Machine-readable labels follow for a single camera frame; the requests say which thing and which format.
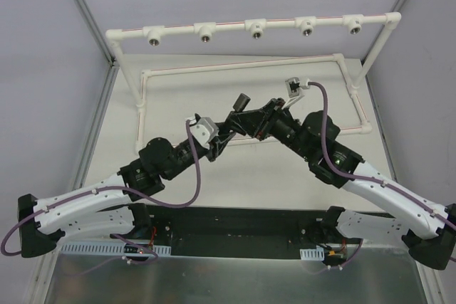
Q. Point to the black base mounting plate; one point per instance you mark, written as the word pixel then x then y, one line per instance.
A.
pixel 238 233

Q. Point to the black L-shaped faucet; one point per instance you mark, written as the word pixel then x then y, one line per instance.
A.
pixel 231 126

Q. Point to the left aluminium frame post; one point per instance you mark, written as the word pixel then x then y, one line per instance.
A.
pixel 102 97

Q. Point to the right white cable duct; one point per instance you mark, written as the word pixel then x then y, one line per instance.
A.
pixel 312 254

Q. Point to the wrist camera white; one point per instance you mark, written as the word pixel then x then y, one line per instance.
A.
pixel 204 127
pixel 295 89

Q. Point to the aluminium frame post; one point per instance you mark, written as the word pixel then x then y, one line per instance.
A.
pixel 399 8
pixel 102 97

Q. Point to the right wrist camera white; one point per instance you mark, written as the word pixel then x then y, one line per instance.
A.
pixel 295 89

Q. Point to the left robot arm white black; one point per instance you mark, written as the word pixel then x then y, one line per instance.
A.
pixel 110 206

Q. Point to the left white cable duct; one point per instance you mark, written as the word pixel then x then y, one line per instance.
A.
pixel 98 248

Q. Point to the white cable duct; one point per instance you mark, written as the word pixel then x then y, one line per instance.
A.
pixel 312 254
pixel 98 248

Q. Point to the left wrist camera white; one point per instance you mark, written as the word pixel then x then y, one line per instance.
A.
pixel 204 127

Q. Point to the white PVC pipe frame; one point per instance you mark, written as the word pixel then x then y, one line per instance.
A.
pixel 256 28

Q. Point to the black faucet valve handle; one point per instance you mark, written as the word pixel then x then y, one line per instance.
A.
pixel 241 102

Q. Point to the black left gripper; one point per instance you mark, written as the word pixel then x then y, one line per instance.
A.
pixel 215 145

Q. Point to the right aluminium frame post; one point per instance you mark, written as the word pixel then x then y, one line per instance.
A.
pixel 399 8

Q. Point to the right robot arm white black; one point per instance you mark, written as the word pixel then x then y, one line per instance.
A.
pixel 425 229

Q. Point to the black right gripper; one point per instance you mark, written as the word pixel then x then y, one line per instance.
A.
pixel 270 119

